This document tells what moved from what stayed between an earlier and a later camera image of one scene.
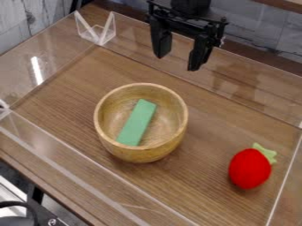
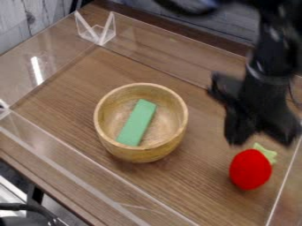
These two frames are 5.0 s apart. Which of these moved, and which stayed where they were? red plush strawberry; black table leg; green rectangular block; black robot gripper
Moved: black robot gripper
Stayed: black table leg; red plush strawberry; green rectangular block
